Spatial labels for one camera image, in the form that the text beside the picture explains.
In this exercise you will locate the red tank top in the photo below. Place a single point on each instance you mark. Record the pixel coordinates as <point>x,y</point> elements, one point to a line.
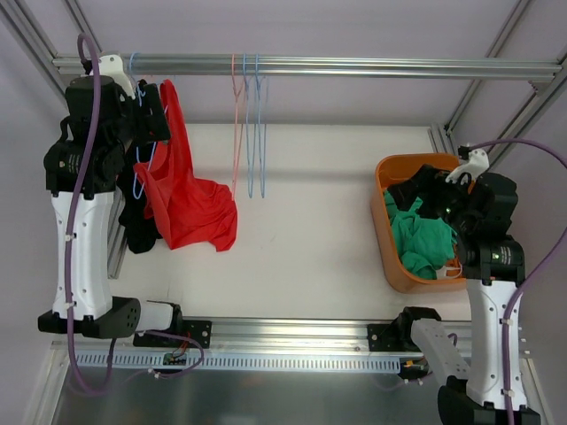
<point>186,209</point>

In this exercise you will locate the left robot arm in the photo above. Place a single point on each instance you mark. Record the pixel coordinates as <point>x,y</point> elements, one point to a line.
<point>82,167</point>

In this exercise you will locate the green tank top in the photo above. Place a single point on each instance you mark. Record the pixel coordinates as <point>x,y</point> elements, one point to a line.
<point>424,246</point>

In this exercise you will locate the black mounting plate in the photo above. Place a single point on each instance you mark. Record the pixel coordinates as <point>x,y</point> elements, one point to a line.
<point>383,337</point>
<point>198,330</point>

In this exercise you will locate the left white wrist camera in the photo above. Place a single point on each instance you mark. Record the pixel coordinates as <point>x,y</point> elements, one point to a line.
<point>112,66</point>

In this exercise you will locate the aluminium hanging rail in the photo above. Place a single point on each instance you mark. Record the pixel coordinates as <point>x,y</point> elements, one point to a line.
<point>484,69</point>

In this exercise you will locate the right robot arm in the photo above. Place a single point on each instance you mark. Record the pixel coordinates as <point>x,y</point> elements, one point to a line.
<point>488,389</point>

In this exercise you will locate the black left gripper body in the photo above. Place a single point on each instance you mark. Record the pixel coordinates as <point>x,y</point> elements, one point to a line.
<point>155,117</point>

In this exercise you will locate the slotted white cable duct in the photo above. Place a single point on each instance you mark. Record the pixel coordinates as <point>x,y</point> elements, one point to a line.
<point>260,362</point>

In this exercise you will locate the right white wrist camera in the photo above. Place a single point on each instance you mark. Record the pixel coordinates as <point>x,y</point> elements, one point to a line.
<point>474,162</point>

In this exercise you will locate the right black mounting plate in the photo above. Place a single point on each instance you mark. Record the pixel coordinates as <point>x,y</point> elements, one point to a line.
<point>383,337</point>

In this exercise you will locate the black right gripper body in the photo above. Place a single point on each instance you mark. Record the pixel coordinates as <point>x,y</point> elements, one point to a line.
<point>437,195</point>

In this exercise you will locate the black tank top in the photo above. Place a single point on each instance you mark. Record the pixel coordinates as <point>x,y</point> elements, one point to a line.
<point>141,233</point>

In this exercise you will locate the light blue wire hanger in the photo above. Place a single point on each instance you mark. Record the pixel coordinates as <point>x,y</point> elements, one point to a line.
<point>260,127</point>

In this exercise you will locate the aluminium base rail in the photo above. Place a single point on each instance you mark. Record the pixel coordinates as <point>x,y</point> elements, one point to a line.
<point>280,336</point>

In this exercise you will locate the white tank top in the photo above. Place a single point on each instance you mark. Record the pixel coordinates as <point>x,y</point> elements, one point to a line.
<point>450,271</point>

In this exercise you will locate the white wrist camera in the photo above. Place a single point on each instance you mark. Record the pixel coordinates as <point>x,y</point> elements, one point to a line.
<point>474,162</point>
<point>112,66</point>

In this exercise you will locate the orange plastic basket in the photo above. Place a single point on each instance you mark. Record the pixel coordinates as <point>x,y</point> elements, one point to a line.
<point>395,169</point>

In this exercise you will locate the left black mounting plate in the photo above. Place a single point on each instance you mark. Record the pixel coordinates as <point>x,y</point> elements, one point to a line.
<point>198,330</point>

